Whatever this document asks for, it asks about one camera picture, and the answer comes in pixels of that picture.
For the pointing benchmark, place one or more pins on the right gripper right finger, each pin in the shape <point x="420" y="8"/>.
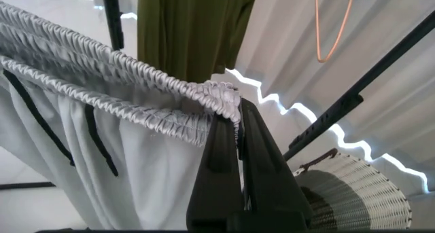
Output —
<point x="272" y="192"/>

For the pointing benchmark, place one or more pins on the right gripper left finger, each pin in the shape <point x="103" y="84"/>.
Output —
<point x="217" y="192"/>

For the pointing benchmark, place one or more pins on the pale grey garment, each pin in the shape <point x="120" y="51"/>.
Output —
<point x="153" y="158"/>

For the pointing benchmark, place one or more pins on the green sleeveless shirt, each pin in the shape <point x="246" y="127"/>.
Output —
<point x="187" y="29"/>

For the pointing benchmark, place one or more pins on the white laundry basket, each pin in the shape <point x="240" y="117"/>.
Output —
<point x="374" y="192"/>

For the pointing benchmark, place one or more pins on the pink clothes hanger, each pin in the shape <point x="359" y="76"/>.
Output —
<point x="317" y="22"/>

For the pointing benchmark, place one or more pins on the white curtain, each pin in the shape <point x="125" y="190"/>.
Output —
<point x="391" y="90"/>

